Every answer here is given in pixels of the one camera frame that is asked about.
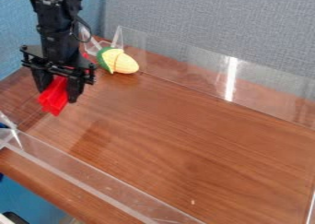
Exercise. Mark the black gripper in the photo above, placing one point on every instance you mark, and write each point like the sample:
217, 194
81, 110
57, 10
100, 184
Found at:
78, 69

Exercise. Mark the red plastic block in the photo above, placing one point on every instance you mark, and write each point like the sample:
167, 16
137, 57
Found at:
53, 98

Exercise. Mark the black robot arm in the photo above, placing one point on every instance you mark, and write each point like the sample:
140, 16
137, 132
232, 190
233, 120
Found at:
56, 57

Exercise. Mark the yellow toy corn cob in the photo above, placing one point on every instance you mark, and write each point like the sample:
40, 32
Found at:
116, 61

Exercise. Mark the clear acrylic front barrier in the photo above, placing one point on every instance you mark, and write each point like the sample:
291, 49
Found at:
90, 194

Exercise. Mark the clear acrylic barrier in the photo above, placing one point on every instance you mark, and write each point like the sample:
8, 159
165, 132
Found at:
90, 194
255, 86

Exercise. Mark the clear acrylic back barrier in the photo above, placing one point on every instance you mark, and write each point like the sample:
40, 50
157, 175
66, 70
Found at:
255, 86

